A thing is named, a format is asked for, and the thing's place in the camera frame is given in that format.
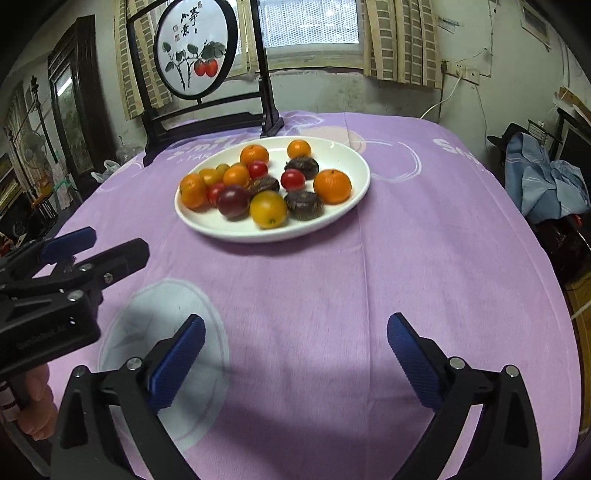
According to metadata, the large yellow-green orange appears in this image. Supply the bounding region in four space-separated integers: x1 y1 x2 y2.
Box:
249 191 289 230

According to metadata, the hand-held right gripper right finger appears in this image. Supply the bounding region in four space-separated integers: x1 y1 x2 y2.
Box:
387 312 542 480

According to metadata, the purple printed tablecloth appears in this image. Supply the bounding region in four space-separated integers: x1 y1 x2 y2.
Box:
46 110 583 480

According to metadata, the window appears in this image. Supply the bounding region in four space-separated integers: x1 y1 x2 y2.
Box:
259 0 361 49

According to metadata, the white plastic bag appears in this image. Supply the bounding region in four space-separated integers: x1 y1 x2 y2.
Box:
90 159 122 183

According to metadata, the dark purple passion fruit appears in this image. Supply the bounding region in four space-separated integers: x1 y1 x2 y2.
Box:
247 175 281 195
284 191 324 221
284 157 319 180

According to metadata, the person's left hand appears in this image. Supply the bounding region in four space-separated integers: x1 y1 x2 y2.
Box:
0 364 57 440

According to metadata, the electric fan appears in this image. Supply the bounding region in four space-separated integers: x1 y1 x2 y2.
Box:
16 131 47 176

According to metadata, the blue clothing pile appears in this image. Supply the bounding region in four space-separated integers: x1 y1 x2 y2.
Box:
503 131 591 224

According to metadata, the dark wooden cabinet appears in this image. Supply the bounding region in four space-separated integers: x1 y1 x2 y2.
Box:
46 16 116 178

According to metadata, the white oval plate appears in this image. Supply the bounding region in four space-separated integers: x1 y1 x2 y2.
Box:
174 136 371 244

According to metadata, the dark red plum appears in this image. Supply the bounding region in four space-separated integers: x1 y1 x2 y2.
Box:
217 185 251 219

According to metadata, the dark red bag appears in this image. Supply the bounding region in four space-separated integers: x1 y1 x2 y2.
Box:
531 215 591 287

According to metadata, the round painted table screen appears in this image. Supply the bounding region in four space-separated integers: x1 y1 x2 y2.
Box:
127 0 284 168

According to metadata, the white power cable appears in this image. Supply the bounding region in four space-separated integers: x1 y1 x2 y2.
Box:
420 76 462 121

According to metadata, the striped beige curtain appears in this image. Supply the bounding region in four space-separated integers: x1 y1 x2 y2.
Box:
113 0 174 121
362 0 444 88

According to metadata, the wall socket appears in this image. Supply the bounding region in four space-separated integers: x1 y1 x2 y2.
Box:
443 60 481 84

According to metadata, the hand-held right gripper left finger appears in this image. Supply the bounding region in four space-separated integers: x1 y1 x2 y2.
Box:
48 314 207 480

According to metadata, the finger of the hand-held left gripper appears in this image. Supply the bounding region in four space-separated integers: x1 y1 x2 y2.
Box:
0 237 151 303
0 226 98 278

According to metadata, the wall vent grille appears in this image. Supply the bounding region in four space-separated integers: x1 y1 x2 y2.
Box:
522 4 552 47

